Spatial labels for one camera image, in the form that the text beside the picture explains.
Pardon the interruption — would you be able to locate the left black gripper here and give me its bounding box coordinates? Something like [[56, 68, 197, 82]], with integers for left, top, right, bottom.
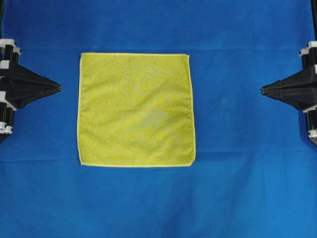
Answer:
[[0, 39, 61, 134]]

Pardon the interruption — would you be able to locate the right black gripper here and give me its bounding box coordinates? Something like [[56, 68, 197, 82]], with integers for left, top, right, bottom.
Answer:
[[261, 41, 317, 138]]

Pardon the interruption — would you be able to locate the yellow-green towel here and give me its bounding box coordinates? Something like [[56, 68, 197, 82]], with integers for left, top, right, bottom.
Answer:
[[76, 53, 196, 168]]

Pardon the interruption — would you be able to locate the blue table cloth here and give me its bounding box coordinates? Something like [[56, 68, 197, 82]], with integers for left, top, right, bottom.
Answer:
[[0, 0, 317, 238]]

